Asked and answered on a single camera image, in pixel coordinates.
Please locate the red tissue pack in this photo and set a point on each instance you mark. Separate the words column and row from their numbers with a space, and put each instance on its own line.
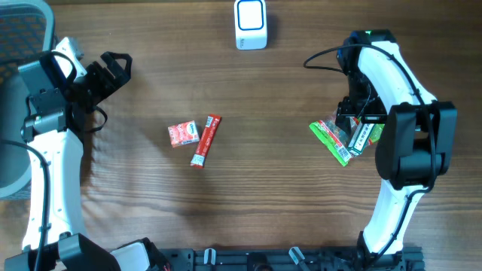
column 183, row 133

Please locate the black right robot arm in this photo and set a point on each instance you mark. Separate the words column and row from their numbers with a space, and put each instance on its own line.
column 415, row 145

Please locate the red stick sachet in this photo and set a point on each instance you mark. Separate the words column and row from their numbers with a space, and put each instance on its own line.
column 199, row 158

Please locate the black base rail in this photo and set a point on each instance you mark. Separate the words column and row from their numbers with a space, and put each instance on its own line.
column 321, row 259

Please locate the dark grey plastic basket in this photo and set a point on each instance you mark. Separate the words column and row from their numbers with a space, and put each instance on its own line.
column 27, row 28

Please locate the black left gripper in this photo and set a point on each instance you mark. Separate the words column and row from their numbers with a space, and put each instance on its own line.
column 97, row 80

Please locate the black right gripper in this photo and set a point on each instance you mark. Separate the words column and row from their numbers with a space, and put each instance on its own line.
column 347, row 113

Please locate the green white medicine box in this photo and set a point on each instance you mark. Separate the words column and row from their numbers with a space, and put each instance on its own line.
column 363, row 137

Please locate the green snack bag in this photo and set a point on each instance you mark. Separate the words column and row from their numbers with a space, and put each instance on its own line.
column 335, row 139

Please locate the white barcode scanner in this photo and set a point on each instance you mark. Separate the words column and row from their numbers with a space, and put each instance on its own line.
column 250, row 21

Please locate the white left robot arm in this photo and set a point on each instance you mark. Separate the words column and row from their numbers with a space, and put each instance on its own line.
column 62, row 93

